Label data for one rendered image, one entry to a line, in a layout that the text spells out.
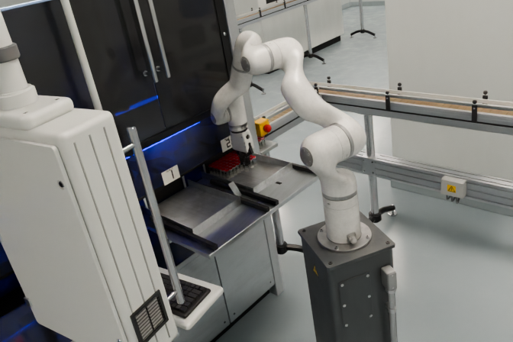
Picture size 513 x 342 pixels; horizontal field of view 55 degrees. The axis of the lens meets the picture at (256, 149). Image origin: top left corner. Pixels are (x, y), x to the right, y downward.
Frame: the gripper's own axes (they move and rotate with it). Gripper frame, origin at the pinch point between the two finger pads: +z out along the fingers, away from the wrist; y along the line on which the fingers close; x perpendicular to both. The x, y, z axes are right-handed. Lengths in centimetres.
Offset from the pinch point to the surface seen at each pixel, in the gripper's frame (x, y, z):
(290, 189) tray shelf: 1.0, -26.1, 7.9
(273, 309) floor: -6, 6, 96
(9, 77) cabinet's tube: 91, -23, -70
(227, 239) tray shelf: 40.4, -27.9, 7.9
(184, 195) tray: 27.3, 13.2, 7.7
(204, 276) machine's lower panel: 29, 11, 51
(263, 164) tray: -11.5, 0.3, 7.7
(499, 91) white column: -152, -58, 14
